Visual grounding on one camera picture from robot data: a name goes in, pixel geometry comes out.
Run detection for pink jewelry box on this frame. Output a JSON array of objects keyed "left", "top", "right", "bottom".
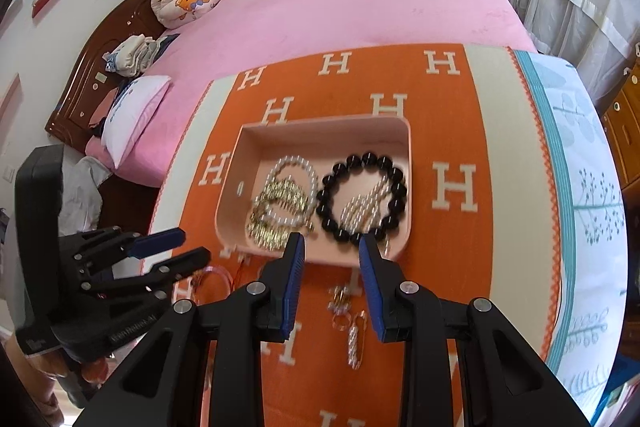
[{"left": 215, "top": 114, "right": 414, "bottom": 266}]

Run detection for small silver rings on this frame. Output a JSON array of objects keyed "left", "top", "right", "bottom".
[{"left": 327, "top": 285, "right": 354, "bottom": 315}]

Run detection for clear pink bangle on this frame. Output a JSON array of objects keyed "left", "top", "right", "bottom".
[{"left": 172, "top": 267, "right": 236, "bottom": 306}]

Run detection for white pillow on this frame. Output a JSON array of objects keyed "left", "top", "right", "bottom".
[{"left": 99, "top": 75, "right": 173, "bottom": 170}]

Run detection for brown wooden cabinet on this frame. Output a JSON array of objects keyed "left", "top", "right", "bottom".
[{"left": 599, "top": 55, "right": 640, "bottom": 188}]

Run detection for folded clothes pile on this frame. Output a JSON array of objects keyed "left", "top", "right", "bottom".
[{"left": 105, "top": 34, "right": 162, "bottom": 78}]

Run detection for white pearl bracelet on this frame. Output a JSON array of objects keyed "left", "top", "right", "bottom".
[{"left": 259, "top": 155, "right": 321, "bottom": 229}]

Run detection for rhinestone safety pin brooch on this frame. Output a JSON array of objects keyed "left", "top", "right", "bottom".
[{"left": 347, "top": 310, "right": 371, "bottom": 369}]

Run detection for brown wooden headboard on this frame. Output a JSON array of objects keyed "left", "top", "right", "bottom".
[{"left": 44, "top": 0, "right": 167, "bottom": 156}]

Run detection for orange letter-print blanket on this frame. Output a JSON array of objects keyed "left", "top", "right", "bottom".
[{"left": 149, "top": 43, "right": 562, "bottom": 427}]

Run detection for gold chain bracelet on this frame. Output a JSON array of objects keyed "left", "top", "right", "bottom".
[{"left": 246, "top": 179, "right": 317, "bottom": 253}]

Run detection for black bead bracelet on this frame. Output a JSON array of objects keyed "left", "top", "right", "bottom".
[{"left": 315, "top": 151, "right": 409, "bottom": 244}]

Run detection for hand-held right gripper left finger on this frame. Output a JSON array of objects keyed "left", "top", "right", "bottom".
[{"left": 72, "top": 232, "right": 307, "bottom": 427}]

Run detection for white tree-print quilt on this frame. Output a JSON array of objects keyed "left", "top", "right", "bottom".
[{"left": 509, "top": 49, "right": 629, "bottom": 427}]

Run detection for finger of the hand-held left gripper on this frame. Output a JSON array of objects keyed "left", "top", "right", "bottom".
[
  {"left": 77, "top": 247, "right": 212, "bottom": 304},
  {"left": 60, "top": 227, "right": 187, "bottom": 279}
]

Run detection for grey white cloth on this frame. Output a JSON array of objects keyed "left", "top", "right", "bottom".
[{"left": 59, "top": 156, "right": 114, "bottom": 234}]

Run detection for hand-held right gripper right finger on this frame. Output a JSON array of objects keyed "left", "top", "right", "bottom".
[{"left": 358, "top": 234, "right": 593, "bottom": 427}]

